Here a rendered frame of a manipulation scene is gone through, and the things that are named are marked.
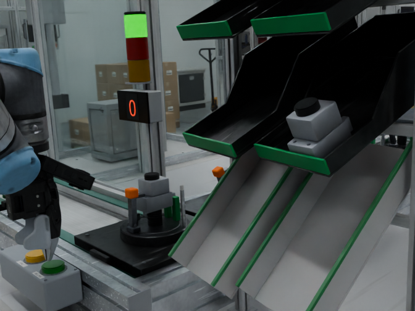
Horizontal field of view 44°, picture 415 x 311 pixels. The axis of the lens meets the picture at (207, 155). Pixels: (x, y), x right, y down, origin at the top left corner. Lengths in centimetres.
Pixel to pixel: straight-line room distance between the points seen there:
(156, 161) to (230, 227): 46
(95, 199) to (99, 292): 54
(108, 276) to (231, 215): 25
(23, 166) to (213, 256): 31
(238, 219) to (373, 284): 38
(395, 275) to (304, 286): 46
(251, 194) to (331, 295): 26
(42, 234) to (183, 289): 26
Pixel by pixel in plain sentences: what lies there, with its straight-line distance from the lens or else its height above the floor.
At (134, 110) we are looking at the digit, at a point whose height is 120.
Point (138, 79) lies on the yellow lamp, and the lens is 119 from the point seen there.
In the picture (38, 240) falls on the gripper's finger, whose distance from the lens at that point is 93.
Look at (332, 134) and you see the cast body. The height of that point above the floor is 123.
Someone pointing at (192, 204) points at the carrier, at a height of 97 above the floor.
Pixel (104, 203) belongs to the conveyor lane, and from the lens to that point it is 140.
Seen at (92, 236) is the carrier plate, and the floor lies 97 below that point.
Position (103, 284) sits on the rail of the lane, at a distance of 90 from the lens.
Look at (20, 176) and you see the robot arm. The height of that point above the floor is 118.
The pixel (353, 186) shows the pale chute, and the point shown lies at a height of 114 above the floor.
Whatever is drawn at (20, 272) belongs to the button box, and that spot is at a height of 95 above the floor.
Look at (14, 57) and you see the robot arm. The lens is 86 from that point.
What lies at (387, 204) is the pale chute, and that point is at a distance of 69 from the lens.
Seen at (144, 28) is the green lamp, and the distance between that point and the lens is 120.
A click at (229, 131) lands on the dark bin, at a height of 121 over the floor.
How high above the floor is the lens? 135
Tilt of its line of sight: 13 degrees down
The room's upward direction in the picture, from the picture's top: 3 degrees counter-clockwise
